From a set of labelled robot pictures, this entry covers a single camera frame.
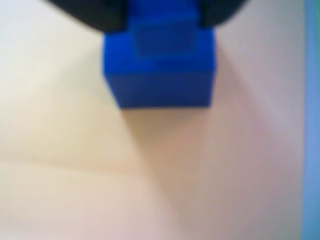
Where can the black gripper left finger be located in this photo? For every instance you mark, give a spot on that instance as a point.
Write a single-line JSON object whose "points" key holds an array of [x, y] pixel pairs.
{"points": [[100, 13]]}

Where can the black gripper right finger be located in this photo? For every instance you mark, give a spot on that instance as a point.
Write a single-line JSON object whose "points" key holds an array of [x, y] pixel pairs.
{"points": [[220, 11]]}

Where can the tiny blue cube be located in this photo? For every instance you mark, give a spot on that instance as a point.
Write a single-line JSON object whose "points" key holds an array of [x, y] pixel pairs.
{"points": [[165, 37]]}

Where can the small blue cube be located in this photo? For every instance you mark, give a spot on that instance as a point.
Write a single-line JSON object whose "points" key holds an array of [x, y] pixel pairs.
{"points": [[160, 85]]}

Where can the large blue cube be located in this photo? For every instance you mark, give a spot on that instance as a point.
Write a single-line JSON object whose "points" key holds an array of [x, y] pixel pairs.
{"points": [[312, 100]]}

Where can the orange paper square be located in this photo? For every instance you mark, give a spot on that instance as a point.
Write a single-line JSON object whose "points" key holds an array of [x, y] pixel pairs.
{"points": [[75, 150]]}

